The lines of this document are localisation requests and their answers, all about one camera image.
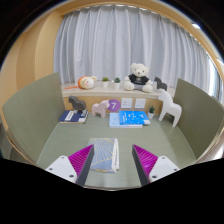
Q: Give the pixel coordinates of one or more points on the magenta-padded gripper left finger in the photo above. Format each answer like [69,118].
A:
[71,165]

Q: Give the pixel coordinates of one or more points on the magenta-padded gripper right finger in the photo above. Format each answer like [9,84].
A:
[153,165]

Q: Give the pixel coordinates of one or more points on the blue towel with yellow pattern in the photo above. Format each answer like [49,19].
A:
[104,155]

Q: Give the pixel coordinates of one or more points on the dark blue book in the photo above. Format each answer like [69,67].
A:
[73,116]

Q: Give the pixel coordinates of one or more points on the tiny potted plant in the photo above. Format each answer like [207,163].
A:
[151,113]

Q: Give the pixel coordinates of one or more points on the light blue book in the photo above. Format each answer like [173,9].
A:
[114,120]

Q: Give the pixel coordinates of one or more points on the white horse figure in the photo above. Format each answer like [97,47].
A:
[170,107]

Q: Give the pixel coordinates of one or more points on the green desk divider panel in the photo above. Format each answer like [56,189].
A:
[200,120]
[31,120]

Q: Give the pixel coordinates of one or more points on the dark grey horse figure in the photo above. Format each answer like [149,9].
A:
[77,104]

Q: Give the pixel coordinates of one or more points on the pink horse figure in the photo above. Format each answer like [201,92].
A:
[100,109]

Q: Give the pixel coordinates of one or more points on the purple round tag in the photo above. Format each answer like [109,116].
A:
[114,105]

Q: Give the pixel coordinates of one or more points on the wooden desk back shelf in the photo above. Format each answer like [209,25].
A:
[100,93]

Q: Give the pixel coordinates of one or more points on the small black horse figure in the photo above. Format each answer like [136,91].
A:
[160,84]

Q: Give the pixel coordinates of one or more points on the orange and white plush toy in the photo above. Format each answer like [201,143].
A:
[86,82]

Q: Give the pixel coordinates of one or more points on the white teddy bear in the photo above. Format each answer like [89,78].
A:
[138,79]

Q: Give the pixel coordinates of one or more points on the small potted plant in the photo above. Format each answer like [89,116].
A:
[105,82]
[117,83]

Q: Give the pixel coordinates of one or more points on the white curtain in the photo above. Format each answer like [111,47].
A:
[116,40]

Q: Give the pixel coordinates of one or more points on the white wall socket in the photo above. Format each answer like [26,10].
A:
[140,103]
[126,103]

